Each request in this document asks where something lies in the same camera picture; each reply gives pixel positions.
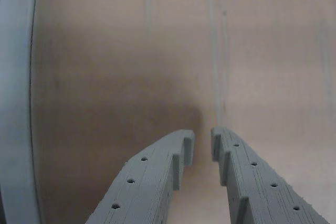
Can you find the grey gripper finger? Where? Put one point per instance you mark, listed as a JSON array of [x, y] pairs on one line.
[[262, 195], [147, 182]]

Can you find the white table edge frame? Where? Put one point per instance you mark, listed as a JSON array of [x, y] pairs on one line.
[[15, 103]]

